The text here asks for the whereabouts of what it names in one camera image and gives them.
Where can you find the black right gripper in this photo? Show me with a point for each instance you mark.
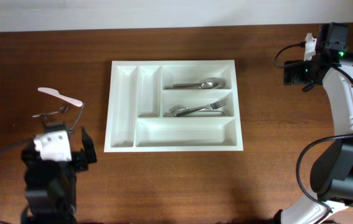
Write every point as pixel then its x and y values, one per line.
pixel 297 76

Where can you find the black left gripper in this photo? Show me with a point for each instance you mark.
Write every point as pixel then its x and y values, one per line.
pixel 79 157

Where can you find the dark-handled small metal teaspoon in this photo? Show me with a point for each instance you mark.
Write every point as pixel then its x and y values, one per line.
pixel 70 130

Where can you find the large metal spoon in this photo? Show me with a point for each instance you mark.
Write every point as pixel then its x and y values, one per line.
pixel 216 83
pixel 202 85

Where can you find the metal fork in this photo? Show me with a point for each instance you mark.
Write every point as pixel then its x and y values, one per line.
pixel 180 109
pixel 213 106

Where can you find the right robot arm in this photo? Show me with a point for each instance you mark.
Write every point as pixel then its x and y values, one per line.
pixel 331 177

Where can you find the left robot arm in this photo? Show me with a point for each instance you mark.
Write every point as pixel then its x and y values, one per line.
pixel 52 205

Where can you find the small metal teaspoon upper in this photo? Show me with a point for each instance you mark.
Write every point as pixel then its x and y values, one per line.
pixel 61 110

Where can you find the pink plastic knife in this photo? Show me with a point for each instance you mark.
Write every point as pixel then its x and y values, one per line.
pixel 55 93

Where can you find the white plastic cutlery tray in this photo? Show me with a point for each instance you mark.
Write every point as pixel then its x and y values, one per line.
pixel 138 110

